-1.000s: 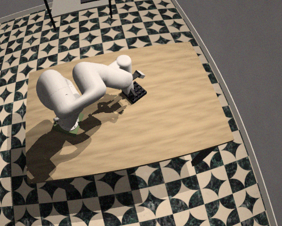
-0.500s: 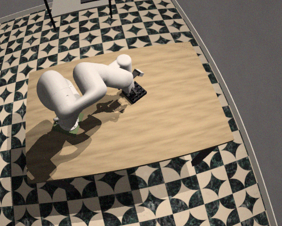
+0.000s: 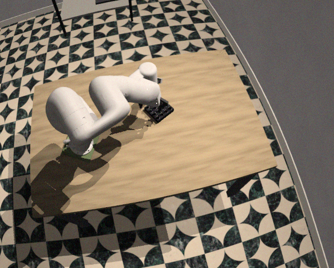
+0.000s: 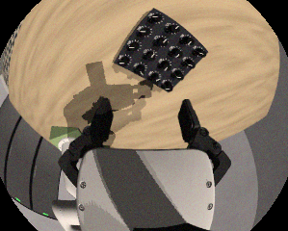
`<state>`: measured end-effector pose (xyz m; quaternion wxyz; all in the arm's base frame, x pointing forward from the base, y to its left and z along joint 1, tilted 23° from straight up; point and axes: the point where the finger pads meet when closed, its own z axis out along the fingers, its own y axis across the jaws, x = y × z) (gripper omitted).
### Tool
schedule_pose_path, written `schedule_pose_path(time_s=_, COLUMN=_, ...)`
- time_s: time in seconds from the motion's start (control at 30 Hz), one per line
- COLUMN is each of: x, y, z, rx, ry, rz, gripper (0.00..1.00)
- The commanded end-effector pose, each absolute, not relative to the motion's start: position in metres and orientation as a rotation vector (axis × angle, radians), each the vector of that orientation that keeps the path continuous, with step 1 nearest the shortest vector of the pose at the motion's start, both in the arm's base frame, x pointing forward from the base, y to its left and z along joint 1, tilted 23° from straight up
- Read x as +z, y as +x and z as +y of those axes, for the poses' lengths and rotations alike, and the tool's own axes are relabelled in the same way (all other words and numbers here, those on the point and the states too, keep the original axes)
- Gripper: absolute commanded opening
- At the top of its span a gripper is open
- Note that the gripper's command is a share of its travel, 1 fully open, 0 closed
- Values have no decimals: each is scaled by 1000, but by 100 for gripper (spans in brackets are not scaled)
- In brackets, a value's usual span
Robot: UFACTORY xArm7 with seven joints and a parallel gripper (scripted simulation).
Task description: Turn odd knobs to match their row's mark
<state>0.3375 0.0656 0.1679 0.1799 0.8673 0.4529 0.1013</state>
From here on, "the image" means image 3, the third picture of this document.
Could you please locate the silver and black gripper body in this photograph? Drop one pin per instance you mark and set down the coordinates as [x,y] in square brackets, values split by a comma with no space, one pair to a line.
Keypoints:
[156,103]

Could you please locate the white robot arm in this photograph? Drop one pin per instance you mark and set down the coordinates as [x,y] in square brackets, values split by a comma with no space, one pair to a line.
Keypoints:
[69,114]

